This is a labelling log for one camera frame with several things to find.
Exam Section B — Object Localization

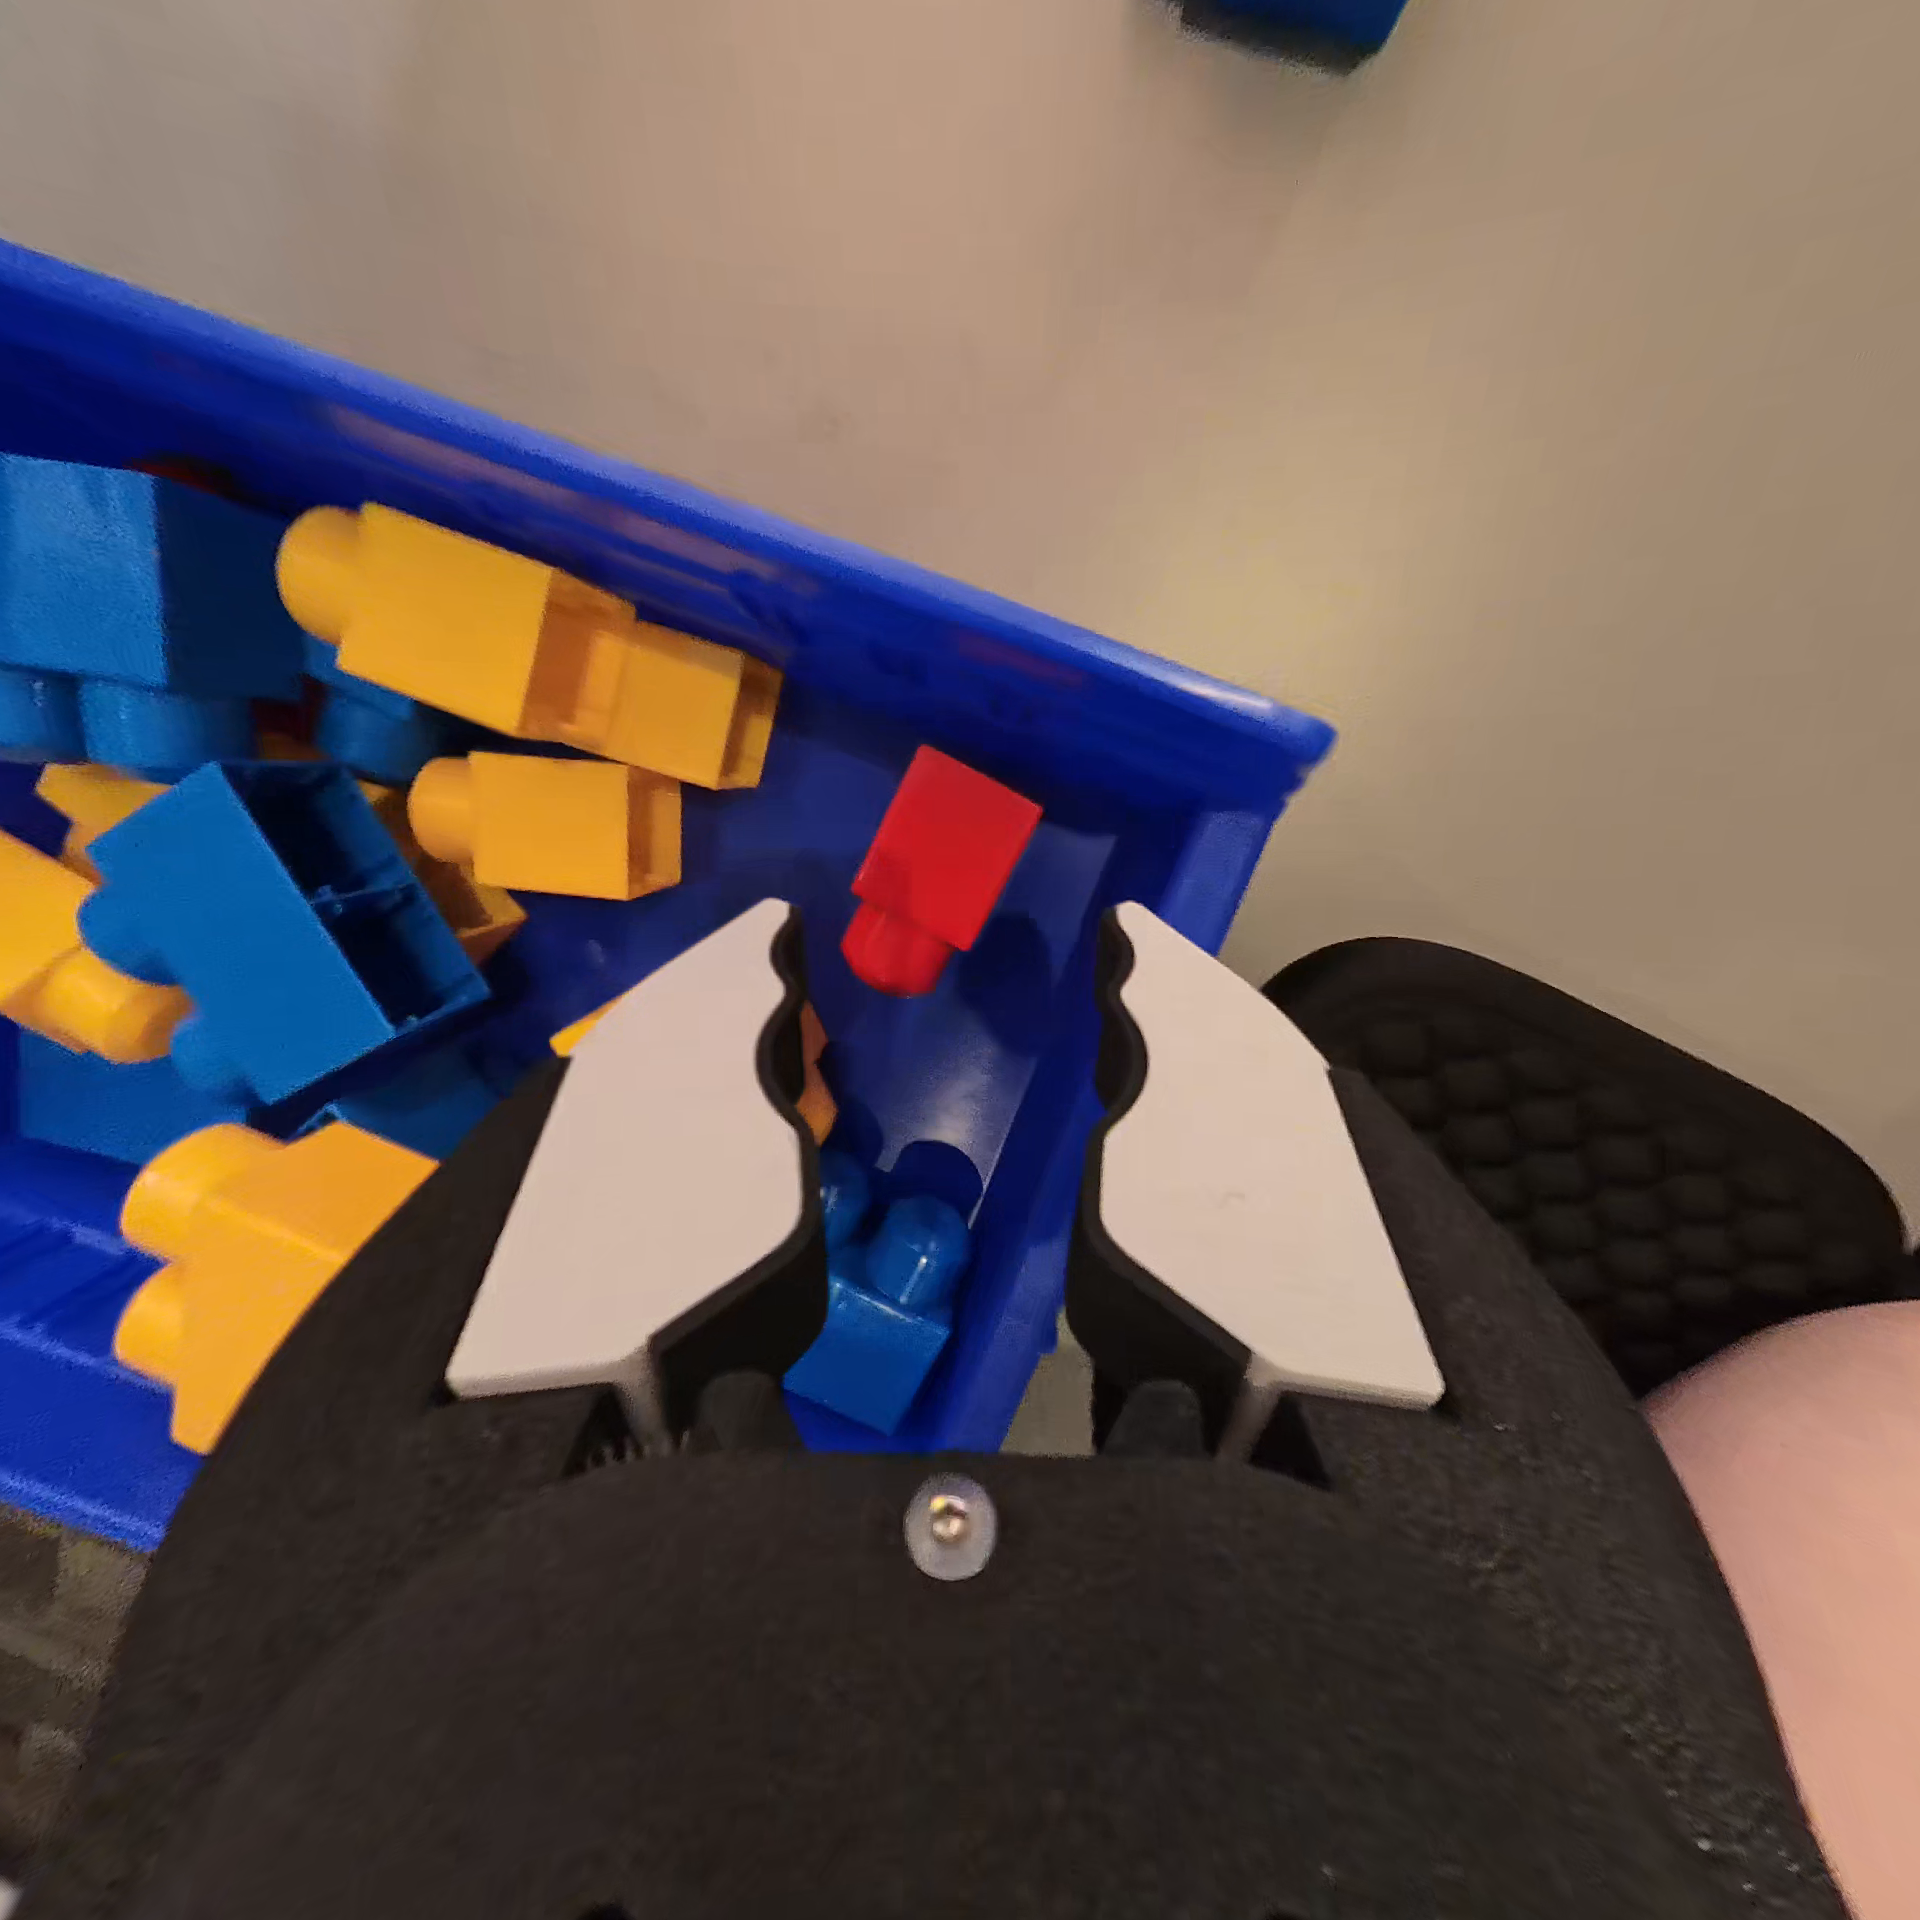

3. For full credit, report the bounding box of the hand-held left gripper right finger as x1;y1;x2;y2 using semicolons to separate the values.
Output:
1063;900;1452;1455

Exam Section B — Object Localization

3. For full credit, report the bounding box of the pile of toy blocks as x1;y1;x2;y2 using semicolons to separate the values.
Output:
0;450;842;1460

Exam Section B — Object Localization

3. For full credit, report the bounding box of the person's right forearm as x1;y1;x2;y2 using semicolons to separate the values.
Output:
1639;1293;1920;1920

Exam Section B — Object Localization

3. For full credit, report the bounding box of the black wrist rest pad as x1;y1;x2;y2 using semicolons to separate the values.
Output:
1263;935;1920;1402

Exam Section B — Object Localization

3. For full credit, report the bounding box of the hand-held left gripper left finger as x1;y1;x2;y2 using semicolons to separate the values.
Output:
443;897;832;1433

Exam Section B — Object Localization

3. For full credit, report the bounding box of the red one-stud block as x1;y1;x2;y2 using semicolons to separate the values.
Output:
836;743;1046;1002

